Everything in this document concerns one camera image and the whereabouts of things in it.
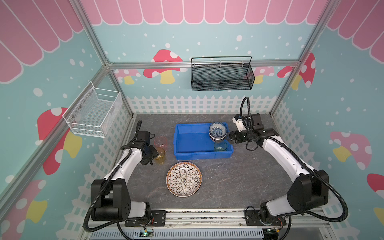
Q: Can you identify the blue plastic bin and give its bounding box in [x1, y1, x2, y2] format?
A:
[173, 123, 234, 161]

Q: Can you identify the green transparent plastic cup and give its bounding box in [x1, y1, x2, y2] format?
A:
[214, 140, 228, 152]

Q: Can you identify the blue floral ceramic bowl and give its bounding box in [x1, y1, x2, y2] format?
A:
[209, 122, 228, 139]

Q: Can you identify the red transparent plastic cup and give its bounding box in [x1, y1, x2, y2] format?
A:
[154, 136, 168, 151]

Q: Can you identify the white wire wall basket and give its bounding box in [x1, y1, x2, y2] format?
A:
[63, 82, 123, 138]

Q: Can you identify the black mesh wall basket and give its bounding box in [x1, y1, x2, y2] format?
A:
[191, 56, 256, 92]

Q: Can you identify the brown floral pattern plate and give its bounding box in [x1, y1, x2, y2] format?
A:
[166, 162, 203, 198]

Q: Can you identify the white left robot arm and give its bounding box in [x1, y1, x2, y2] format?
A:
[83, 120, 159, 233]

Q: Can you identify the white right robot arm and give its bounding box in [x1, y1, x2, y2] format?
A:
[229, 97, 349, 225]

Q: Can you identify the yellow transparent plastic cup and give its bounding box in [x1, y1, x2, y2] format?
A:
[155, 147, 166, 165]

